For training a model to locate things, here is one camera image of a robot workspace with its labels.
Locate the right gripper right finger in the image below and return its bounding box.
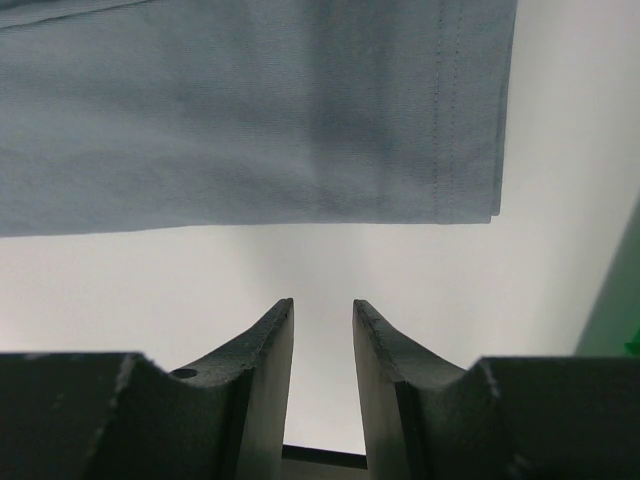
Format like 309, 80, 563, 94
353, 300, 639, 479

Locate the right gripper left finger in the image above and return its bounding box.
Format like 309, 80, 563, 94
1, 299, 294, 479

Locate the grey-blue t shirt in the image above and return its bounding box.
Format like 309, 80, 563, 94
1, 1, 517, 237

